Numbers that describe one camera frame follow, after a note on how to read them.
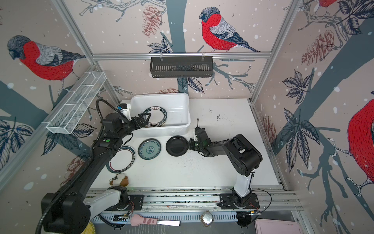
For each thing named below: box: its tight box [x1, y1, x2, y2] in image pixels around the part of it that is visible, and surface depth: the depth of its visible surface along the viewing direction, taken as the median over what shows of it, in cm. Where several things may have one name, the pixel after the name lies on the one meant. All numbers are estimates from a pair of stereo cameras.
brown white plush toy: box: [109, 173, 130, 188], surface depth 81 cm
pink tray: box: [254, 218, 304, 234], surface depth 67 cm
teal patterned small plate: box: [137, 137, 162, 161], surface depth 95 cm
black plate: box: [165, 135, 188, 157], surface depth 96 cm
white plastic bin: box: [130, 93, 191, 138], surface depth 108 cm
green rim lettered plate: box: [143, 106, 168, 128], surface depth 109 cm
